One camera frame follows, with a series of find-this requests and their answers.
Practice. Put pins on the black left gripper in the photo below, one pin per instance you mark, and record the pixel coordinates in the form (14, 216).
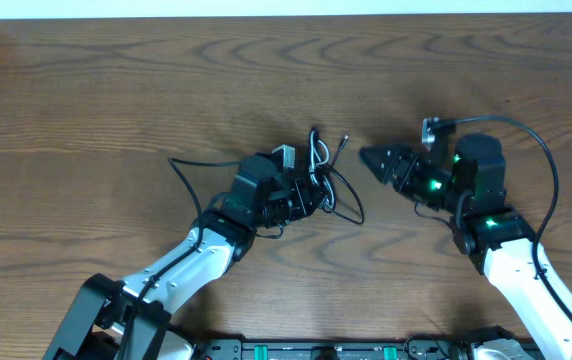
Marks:
(304, 197)

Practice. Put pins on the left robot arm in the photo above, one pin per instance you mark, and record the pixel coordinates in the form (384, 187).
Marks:
(130, 318)

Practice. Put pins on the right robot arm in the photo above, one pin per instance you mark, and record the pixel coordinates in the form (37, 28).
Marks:
(468, 182)

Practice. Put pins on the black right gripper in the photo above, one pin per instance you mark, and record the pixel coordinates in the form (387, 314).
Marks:
(402, 167)

